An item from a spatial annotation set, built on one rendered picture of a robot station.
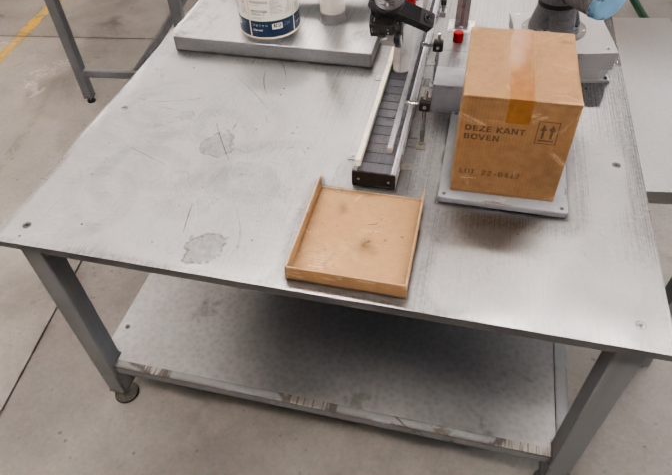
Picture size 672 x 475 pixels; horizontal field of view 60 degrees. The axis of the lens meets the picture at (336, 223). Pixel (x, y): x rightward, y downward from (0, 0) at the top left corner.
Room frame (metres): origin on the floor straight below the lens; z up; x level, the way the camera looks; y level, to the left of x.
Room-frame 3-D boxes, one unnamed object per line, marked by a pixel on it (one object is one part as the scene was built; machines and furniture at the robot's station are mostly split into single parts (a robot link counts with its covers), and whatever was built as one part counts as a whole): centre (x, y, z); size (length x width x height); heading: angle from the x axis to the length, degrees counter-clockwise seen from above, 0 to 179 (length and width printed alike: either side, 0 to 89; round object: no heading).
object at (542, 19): (1.65, -0.70, 0.97); 0.15 x 0.15 x 0.10
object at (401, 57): (1.53, -0.22, 0.98); 0.05 x 0.05 x 0.20
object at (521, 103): (1.14, -0.43, 0.99); 0.30 x 0.24 x 0.27; 166
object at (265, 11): (1.85, 0.19, 0.95); 0.20 x 0.20 x 0.14
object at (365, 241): (0.90, -0.05, 0.85); 0.30 x 0.26 x 0.04; 165
